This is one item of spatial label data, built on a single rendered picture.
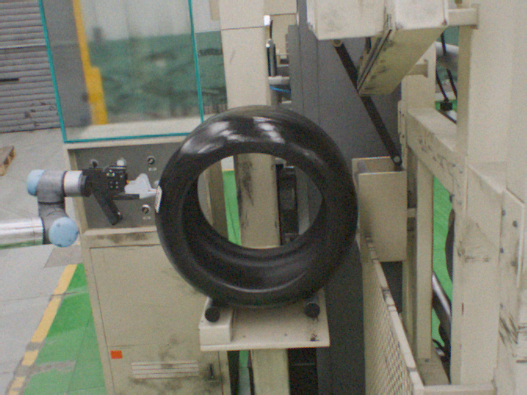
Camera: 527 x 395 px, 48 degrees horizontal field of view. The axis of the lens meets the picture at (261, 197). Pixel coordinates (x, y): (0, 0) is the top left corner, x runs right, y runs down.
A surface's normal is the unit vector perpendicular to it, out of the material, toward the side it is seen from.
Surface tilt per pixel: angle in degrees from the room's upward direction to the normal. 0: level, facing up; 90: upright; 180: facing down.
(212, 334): 90
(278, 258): 80
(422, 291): 90
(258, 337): 0
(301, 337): 0
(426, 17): 72
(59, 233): 90
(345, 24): 90
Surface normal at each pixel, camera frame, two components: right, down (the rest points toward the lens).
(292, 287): 0.05, 0.45
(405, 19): -0.07, 0.00
